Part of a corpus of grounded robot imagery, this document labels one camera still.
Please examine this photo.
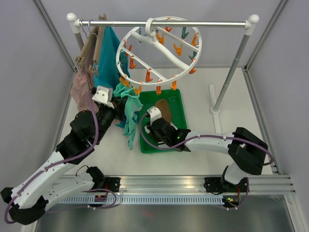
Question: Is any beige wooden hanger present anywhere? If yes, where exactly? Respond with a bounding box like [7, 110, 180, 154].
[75, 23, 105, 74]

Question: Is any pink garment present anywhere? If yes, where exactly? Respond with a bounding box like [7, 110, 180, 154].
[70, 68, 94, 112]

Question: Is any white round clip hanger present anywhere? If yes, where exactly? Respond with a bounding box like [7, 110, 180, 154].
[120, 27, 197, 89]

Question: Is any white black striped sock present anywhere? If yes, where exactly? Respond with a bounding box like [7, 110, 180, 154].
[144, 126, 168, 148]

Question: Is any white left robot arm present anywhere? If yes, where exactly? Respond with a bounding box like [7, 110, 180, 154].
[0, 97, 126, 225]

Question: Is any white metal clothes rack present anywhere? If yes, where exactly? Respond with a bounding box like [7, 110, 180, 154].
[67, 13, 259, 114]

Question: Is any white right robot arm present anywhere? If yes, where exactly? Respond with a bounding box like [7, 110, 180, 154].
[140, 118, 273, 191]

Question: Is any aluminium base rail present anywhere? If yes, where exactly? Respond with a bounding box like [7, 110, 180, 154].
[44, 175, 296, 209]

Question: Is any mint green patterned sock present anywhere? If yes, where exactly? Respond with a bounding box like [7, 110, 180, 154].
[124, 93, 143, 149]

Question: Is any orange clothes peg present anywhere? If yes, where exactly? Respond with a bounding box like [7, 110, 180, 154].
[133, 86, 142, 96]
[156, 86, 162, 95]

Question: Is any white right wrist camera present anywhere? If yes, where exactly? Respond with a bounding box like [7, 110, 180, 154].
[147, 106, 162, 123]

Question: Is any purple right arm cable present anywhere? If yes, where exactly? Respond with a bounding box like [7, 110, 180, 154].
[139, 113, 273, 166]

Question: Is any teal shirt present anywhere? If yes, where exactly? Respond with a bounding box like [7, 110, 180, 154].
[94, 27, 120, 89]

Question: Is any green plastic tray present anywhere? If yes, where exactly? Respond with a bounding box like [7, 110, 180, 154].
[139, 89, 187, 154]

